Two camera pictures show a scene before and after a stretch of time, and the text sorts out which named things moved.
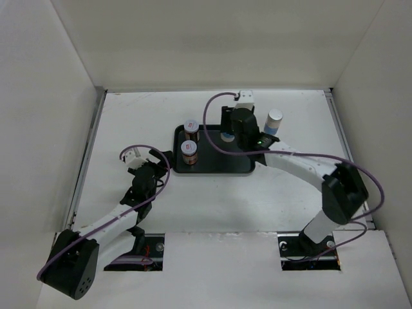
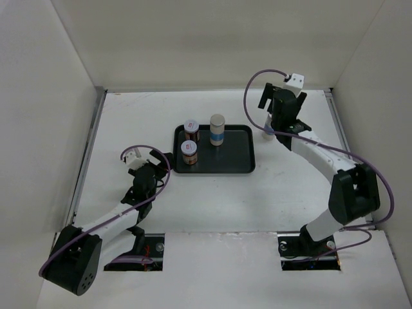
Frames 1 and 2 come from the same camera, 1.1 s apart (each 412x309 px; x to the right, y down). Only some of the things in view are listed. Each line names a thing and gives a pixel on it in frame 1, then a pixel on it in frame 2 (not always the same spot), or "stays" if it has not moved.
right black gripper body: x=226 y=118 to x=300 y=99
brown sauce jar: x=191 y=127 stays
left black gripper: x=159 y=168 stays
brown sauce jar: x=188 y=149 stays
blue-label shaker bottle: x=226 y=137 to x=217 y=125
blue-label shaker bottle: x=272 y=123 stays
